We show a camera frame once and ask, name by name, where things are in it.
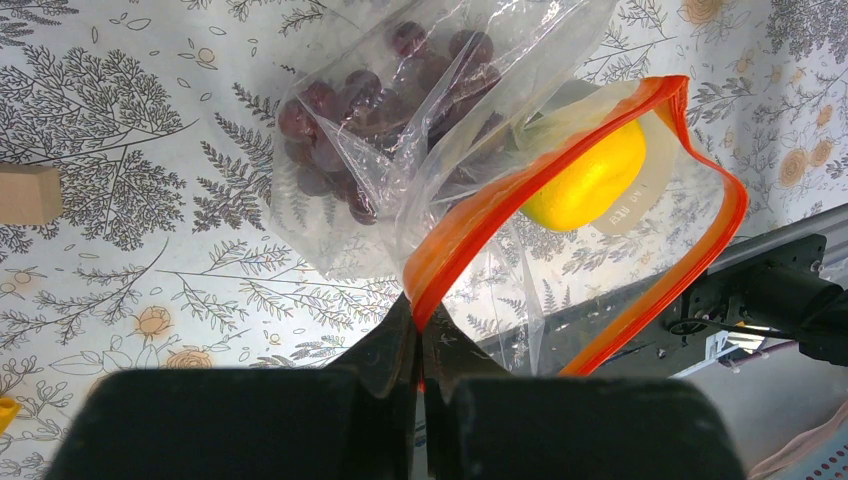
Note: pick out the clear zip bag orange zipper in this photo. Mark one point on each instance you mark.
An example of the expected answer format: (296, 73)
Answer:
(449, 225)

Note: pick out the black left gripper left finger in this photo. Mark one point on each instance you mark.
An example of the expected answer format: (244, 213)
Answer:
(351, 419)

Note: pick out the dark red toy grapes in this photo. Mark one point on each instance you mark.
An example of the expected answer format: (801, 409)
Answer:
(375, 103)

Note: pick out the tan wooden block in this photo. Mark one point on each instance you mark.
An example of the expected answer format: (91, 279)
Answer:
(30, 194)

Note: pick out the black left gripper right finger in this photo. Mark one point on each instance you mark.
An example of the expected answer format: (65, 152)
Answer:
(484, 422)

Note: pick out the small yellow toy brick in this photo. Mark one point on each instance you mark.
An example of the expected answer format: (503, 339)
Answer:
(9, 409)

